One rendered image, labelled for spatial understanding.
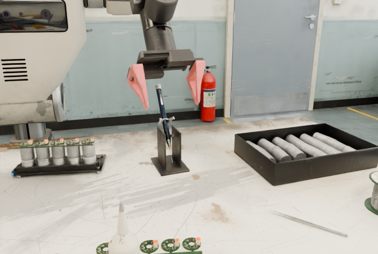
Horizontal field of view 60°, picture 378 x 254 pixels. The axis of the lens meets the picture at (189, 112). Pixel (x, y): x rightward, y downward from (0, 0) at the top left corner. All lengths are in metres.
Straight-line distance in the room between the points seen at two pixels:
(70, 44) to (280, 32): 2.86
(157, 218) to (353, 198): 0.33
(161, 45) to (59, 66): 0.44
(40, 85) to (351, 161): 0.80
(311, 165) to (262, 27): 2.93
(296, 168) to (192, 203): 0.20
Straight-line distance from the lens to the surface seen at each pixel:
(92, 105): 3.27
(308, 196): 0.61
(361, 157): 0.72
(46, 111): 1.04
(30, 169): 0.69
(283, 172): 0.62
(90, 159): 0.66
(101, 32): 3.16
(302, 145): 0.75
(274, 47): 3.59
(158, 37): 0.64
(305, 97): 3.91
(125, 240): 0.39
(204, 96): 3.24
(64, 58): 0.99
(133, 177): 0.64
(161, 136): 0.64
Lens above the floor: 1.04
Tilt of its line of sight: 16 degrees down
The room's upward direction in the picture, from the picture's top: straight up
